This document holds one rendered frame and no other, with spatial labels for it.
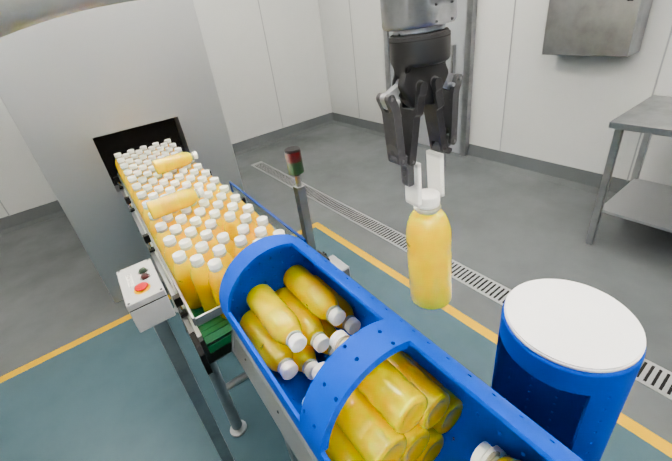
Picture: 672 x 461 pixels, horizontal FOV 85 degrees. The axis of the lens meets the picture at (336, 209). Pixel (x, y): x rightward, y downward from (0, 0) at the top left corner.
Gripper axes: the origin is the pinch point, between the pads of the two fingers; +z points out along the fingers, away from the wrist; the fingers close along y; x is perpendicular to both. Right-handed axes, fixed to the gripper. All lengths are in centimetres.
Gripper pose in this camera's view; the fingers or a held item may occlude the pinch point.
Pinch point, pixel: (424, 179)
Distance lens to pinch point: 56.6
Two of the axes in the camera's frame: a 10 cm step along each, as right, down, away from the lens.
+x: -5.2, -3.4, 7.8
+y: 8.4, -3.6, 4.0
